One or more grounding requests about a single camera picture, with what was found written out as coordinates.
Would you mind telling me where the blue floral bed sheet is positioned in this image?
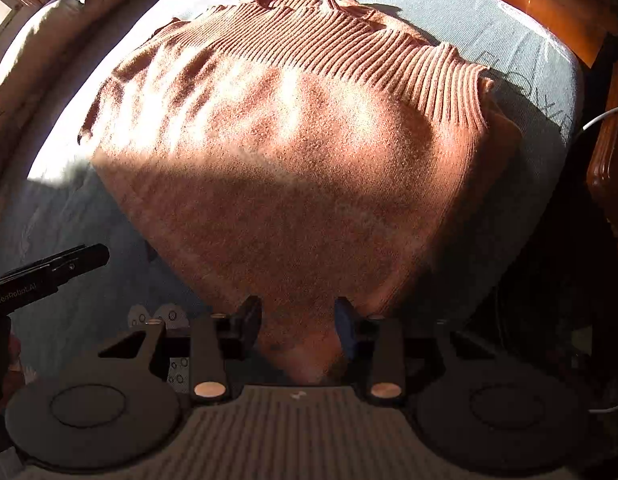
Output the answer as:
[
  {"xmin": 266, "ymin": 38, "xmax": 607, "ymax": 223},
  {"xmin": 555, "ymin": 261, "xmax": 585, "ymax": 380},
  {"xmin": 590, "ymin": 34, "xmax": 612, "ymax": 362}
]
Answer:
[{"xmin": 0, "ymin": 0, "xmax": 585, "ymax": 396}]

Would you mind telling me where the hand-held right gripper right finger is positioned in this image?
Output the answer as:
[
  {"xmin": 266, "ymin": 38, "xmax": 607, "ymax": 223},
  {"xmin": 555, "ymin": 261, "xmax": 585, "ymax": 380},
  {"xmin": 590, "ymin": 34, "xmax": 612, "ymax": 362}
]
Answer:
[{"xmin": 335, "ymin": 296, "xmax": 495, "ymax": 406}]

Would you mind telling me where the orange knit sweater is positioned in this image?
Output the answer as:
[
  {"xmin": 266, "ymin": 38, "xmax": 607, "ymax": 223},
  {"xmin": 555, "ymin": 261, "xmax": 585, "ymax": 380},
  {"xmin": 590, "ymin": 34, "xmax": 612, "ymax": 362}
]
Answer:
[{"xmin": 78, "ymin": 0, "xmax": 522, "ymax": 386}]

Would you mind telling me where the window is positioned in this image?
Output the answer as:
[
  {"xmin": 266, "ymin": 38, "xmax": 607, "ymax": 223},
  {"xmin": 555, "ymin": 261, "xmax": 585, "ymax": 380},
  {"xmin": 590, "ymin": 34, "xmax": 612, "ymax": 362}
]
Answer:
[{"xmin": 0, "ymin": 0, "xmax": 20, "ymax": 41}]

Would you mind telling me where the person's left hand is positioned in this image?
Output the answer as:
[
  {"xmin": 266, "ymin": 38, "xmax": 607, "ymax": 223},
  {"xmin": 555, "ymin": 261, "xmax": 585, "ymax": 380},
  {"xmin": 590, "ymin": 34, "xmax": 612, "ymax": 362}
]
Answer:
[{"xmin": 1, "ymin": 335, "xmax": 24, "ymax": 411}]

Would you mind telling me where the pink floral quilt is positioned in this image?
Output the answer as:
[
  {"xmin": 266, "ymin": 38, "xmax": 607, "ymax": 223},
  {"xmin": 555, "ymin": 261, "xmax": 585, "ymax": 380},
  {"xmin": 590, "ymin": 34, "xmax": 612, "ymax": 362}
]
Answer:
[{"xmin": 0, "ymin": 0, "xmax": 155, "ymax": 211}]

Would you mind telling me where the white cable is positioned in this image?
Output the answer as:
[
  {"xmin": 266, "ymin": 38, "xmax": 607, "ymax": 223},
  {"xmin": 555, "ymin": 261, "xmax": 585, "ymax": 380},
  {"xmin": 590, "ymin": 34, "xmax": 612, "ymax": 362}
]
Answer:
[{"xmin": 572, "ymin": 104, "xmax": 618, "ymax": 138}]

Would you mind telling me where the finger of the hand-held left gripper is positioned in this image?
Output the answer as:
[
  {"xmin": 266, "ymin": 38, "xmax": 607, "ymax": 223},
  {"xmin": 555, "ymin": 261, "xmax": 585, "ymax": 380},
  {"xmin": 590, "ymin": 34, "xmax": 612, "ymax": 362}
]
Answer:
[{"xmin": 1, "ymin": 244, "xmax": 110, "ymax": 285}]

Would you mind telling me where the dark wooden nightstand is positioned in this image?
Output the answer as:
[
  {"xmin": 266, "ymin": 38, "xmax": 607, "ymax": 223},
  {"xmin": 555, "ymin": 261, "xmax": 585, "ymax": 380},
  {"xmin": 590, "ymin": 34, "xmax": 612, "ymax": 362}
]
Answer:
[{"xmin": 586, "ymin": 55, "xmax": 618, "ymax": 241}]

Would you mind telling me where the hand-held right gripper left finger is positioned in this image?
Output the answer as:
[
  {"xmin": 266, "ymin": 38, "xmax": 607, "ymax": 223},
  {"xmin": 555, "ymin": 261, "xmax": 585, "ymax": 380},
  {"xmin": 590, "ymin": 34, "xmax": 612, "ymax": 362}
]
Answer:
[{"xmin": 99, "ymin": 295, "xmax": 264, "ymax": 403}]

